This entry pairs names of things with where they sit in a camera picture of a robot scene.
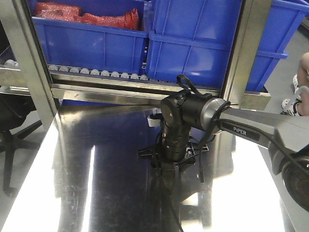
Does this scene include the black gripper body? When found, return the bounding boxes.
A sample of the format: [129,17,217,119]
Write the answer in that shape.
[137,120,209,179]

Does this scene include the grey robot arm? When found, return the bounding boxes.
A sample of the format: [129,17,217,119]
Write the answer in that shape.
[138,90,309,210]

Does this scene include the blue plastic bin right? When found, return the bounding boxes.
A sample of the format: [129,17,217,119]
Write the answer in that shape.
[146,0,309,91]

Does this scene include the seated person bare legs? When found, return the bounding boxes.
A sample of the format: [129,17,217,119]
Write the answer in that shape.
[281,52,309,116]

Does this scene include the red bubble wrap bags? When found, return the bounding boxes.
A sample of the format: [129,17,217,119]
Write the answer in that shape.
[34,1,139,30]

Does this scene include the blue bin with red bags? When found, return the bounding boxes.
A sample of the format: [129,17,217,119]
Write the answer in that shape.
[27,0,150,74]

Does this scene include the black mesh office chair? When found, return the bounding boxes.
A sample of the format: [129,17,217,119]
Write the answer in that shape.
[0,21,46,198]

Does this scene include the stainless steel flow rack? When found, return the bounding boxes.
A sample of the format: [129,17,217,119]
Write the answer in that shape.
[0,0,271,118]

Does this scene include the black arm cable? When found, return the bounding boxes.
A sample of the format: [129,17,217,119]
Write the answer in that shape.
[176,73,239,183]

